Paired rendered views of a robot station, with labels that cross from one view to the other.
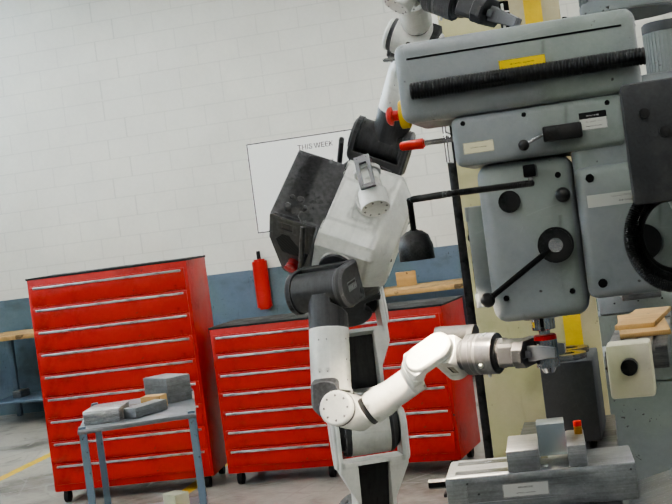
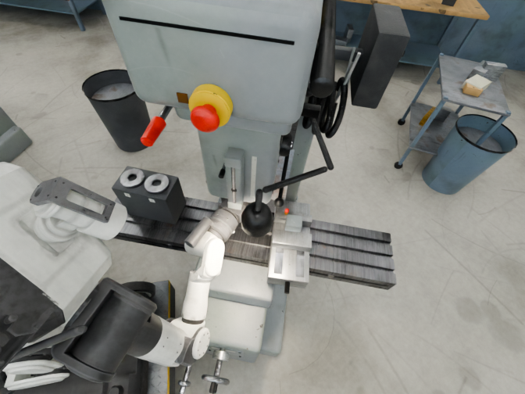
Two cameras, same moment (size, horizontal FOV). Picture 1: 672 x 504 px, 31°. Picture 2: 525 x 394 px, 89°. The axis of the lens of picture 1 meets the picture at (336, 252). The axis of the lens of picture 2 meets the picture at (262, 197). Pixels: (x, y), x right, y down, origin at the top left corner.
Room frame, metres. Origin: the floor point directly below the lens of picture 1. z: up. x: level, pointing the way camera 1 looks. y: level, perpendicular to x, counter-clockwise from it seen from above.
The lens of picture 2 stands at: (2.47, 0.15, 2.00)
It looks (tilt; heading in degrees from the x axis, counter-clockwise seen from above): 54 degrees down; 262
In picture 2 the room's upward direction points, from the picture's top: 6 degrees clockwise
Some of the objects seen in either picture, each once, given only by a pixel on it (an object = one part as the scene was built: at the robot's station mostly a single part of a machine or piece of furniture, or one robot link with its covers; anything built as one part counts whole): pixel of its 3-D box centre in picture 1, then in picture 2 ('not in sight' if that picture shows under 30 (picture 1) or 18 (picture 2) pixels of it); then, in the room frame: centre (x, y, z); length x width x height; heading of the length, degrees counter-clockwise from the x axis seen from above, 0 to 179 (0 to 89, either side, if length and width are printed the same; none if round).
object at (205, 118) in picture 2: (394, 115); (206, 116); (2.52, -0.16, 1.76); 0.04 x 0.03 x 0.04; 167
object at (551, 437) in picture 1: (551, 436); (293, 224); (2.27, -0.36, 1.10); 0.06 x 0.05 x 0.06; 170
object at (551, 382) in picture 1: (573, 391); (151, 195); (2.85, -0.52, 1.08); 0.22 x 0.12 x 0.20; 164
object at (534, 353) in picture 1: (540, 353); not in sight; (2.44, -0.39, 1.23); 0.06 x 0.02 x 0.03; 59
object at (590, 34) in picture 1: (518, 72); (246, 1); (2.46, -0.42, 1.81); 0.47 x 0.26 x 0.16; 77
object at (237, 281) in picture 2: not in sight; (243, 244); (2.47, -0.41, 0.84); 0.50 x 0.35 x 0.12; 77
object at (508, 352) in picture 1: (506, 353); (230, 214); (2.51, -0.33, 1.23); 0.13 x 0.12 x 0.10; 149
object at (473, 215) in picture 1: (480, 256); (235, 181); (2.49, -0.30, 1.45); 0.04 x 0.04 x 0.21; 77
